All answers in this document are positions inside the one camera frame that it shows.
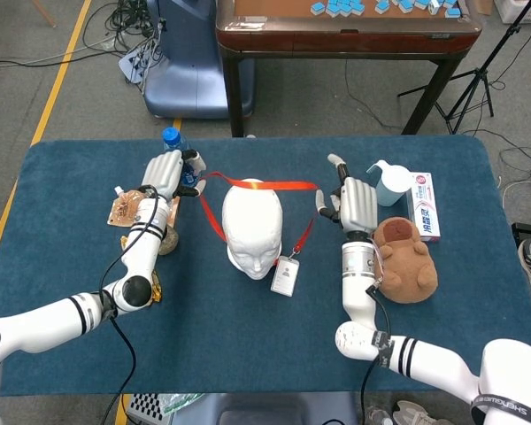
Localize grey robot torso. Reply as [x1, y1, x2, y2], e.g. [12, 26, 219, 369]
[194, 391, 364, 425]

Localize white chair with wooden legs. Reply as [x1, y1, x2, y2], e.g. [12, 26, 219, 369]
[29, 0, 58, 28]

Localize brown capybara plush toy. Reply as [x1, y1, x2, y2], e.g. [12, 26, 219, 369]
[371, 216, 439, 305]

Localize brown spout pouch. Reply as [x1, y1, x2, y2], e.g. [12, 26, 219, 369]
[106, 185, 181, 228]

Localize white toothpaste box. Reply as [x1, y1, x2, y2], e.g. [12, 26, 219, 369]
[405, 171, 442, 243]

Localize black tripod stand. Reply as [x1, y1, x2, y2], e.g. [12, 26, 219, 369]
[396, 0, 531, 135]

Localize white printed box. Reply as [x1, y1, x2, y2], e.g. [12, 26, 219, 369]
[497, 0, 531, 24]

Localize grey shoe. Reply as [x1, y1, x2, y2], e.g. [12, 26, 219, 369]
[365, 405, 395, 425]
[393, 400, 442, 425]

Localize blue capped water bottle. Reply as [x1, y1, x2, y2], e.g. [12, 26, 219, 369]
[161, 127, 196, 186]

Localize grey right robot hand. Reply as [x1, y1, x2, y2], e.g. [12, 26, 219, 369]
[314, 153, 380, 234]

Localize coloured wire bundle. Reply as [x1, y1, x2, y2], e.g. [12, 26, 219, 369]
[370, 236, 387, 287]

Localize checkerboard calibration sheet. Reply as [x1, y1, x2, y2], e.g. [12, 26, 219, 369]
[126, 392, 167, 424]

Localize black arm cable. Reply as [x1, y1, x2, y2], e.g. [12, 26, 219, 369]
[359, 282, 393, 425]
[97, 188, 160, 425]

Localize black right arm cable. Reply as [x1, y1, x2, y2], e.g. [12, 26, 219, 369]
[359, 282, 393, 425]

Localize white foam mannequin head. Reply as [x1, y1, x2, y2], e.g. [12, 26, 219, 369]
[221, 178, 284, 281]

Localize white badge with orange lanyard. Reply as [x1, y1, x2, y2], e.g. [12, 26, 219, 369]
[197, 173, 320, 296]

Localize brown mahjong table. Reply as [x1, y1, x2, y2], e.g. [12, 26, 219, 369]
[215, 0, 483, 137]

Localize blue table cloth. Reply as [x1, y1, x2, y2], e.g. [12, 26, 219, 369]
[0, 135, 531, 398]

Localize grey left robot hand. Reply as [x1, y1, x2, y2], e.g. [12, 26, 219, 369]
[140, 149, 207, 201]

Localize blue machine housing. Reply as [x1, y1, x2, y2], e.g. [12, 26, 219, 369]
[143, 0, 256, 120]

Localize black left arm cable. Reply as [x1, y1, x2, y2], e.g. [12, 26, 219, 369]
[97, 188, 160, 425]

